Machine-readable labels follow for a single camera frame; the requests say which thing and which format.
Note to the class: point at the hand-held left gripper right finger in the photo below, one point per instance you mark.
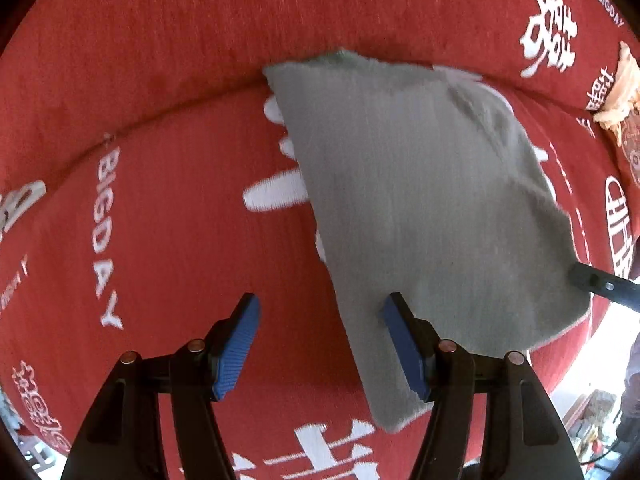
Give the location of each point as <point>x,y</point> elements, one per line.
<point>406,350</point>

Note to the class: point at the orange cream crumpled cloth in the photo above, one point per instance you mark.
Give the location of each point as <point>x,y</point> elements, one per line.
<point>622,95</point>

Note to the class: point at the red printed sofa cover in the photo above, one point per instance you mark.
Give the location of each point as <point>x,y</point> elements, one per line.
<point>165,135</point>

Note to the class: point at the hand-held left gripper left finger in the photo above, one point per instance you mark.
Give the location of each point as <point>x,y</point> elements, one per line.
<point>235,355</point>

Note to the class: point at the grey small cloth garment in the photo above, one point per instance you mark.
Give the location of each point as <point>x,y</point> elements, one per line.
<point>425,200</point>

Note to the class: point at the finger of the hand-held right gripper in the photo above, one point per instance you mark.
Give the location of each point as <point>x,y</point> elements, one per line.
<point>602,285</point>

